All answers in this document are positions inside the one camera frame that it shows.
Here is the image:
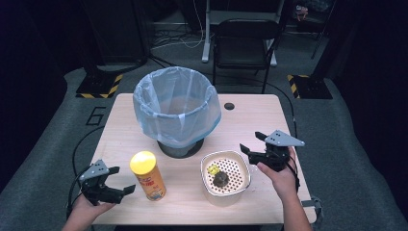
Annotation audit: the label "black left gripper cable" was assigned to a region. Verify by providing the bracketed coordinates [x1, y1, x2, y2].
[65, 125, 107, 220]

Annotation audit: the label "white floor cables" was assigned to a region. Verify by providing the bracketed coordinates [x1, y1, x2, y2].
[150, 0, 206, 51]

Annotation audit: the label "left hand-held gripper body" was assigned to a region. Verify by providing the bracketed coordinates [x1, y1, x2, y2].
[78, 159, 124, 206]

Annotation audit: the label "black folding chair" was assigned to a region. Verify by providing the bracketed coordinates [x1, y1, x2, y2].
[211, 18, 282, 94]

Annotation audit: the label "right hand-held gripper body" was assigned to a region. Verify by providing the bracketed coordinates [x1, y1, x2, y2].
[249, 129, 306, 172]

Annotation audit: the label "yellow lidded snack can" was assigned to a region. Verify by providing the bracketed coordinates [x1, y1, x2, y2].
[129, 150, 167, 202]

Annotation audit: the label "bin with blue liner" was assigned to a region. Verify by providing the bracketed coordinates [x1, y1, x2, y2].
[133, 65, 222, 149]

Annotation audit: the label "white desk frame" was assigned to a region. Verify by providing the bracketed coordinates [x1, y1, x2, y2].
[201, 0, 287, 67]

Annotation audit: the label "dark grey trash bin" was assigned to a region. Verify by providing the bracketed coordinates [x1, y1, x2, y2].
[157, 138, 205, 159]

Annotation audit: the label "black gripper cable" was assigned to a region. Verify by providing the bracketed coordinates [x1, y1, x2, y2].
[266, 81, 302, 195]
[65, 125, 107, 220]

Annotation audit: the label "black hazard-striped stand base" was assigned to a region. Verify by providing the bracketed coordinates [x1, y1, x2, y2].
[75, 71, 124, 99]
[287, 74, 334, 100]

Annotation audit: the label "person's left hand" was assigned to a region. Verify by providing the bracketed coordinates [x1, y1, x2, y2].
[67, 194, 116, 225]

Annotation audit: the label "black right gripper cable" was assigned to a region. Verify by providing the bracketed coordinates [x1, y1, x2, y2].
[266, 81, 302, 195]

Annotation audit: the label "grey table clamp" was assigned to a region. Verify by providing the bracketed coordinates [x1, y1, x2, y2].
[301, 195, 323, 223]

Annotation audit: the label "dark cabinet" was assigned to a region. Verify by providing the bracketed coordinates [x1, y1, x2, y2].
[80, 0, 152, 65]

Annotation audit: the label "person's right hand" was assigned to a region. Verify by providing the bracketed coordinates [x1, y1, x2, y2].
[257, 147, 301, 200]

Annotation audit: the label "brown tea leaf clump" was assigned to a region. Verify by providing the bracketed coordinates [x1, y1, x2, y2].
[212, 170, 230, 188]

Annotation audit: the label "white strainer bucket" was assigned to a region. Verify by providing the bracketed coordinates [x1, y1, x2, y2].
[200, 149, 252, 207]

